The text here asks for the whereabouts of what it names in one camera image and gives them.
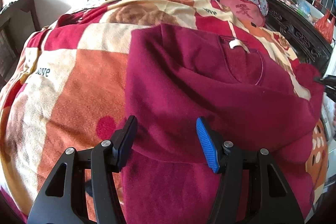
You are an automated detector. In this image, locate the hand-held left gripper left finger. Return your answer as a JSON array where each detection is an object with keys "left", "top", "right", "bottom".
[{"left": 28, "top": 115, "right": 138, "bottom": 224}]

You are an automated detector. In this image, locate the red plastic bag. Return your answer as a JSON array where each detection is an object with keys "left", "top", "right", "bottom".
[{"left": 314, "top": 9, "right": 336, "bottom": 43}]

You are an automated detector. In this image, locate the dark wooden cabinet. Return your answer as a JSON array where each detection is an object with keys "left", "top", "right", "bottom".
[{"left": 0, "top": 0, "right": 40, "bottom": 88}]

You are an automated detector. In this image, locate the red orange printed blanket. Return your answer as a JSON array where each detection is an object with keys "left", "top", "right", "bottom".
[{"left": 0, "top": 0, "right": 330, "bottom": 224}]

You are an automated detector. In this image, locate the clear plastic bag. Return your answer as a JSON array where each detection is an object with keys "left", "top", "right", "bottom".
[{"left": 286, "top": 0, "right": 315, "bottom": 16}]

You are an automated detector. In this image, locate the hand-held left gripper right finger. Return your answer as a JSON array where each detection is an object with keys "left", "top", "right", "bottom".
[{"left": 196, "top": 116, "right": 305, "bottom": 224}]

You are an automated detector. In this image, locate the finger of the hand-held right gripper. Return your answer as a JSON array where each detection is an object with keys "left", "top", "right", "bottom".
[{"left": 314, "top": 74, "right": 336, "bottom": 102}]

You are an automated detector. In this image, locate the red heart-shaped cushion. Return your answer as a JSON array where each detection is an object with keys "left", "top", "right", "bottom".
[{"left": 217, "top": 0, "right": 267, "bottom": 28}]

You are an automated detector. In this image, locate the maroon fleece hoodie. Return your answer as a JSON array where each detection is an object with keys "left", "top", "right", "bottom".
[{"left": 123, "top": 23, "right": 324, "bottom": 224}]

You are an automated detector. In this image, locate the dark carved wooden furniture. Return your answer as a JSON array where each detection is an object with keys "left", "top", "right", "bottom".
[{"left": 262, "top": 0, "right": 334, "bottom": 67}]

